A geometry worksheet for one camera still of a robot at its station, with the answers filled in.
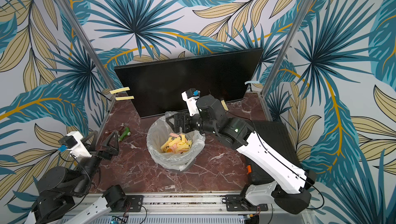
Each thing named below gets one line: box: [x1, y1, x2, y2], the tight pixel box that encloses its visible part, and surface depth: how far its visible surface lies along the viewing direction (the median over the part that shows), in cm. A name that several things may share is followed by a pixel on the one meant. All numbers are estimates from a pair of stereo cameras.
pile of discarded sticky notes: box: [160, 132, 192, 154], surface depth 88 cm
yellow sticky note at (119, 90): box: [109, 86, 131, 95], surface depth 65 cm
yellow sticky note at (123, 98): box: [114, 95, 135, 101], surface depth 70 cm
